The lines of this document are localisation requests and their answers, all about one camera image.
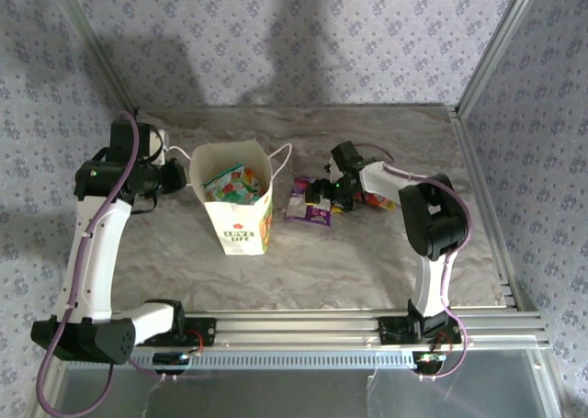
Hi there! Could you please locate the purple candy packet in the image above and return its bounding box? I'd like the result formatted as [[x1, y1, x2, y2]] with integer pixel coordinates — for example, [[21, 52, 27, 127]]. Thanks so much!
[[284, 175, 333, 227]]

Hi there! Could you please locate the orange pink Fox's Fruits packet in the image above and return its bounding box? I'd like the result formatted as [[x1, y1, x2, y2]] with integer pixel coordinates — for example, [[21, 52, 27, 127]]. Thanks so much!
[[353, 190, 396, 211]]

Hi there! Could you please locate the teal Fox's candy packet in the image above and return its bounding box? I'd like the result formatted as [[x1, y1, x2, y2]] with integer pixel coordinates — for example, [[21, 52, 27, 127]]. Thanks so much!
[[200, 162, 264, 206]]

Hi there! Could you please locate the white paper bag green print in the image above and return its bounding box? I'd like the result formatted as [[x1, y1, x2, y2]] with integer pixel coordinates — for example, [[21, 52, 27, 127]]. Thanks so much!
[[167, 138, 294, 257]]

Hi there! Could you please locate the small black circuit board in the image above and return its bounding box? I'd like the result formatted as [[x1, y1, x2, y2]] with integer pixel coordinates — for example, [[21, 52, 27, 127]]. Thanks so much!
[[411, 351, 449, 374], [151, 351, 194, 376]]

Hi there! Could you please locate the grey metal lower panel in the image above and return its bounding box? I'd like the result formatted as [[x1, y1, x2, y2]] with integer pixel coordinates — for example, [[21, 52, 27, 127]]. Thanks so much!
[[45, 360, 564, 418]]

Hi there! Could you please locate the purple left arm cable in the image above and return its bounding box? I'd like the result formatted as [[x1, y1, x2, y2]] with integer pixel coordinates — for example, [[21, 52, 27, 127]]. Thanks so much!
[[34, 109, 206, 415]]

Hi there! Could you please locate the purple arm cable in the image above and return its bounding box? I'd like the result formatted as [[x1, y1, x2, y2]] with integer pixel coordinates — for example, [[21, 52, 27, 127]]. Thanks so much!
[[34, 109, 206, 415], [353, 142, 470, 382]]

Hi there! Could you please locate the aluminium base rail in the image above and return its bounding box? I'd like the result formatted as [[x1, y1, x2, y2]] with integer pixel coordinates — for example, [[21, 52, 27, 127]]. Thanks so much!
[[181, 310, 550, 348]]

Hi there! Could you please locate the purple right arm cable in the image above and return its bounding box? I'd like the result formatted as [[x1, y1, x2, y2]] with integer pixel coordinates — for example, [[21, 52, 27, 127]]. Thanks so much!
[[353, 142, 470, 382]]

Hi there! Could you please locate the aluminium frame post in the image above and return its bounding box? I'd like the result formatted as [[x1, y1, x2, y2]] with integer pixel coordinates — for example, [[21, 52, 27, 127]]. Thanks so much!
[[454, 0, 546, 116], [45, 0, 137, 116]]

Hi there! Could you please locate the grey slotted cable duct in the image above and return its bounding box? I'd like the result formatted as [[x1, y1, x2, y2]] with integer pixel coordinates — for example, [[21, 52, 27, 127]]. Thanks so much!
[[130, 346, 417, 371]]

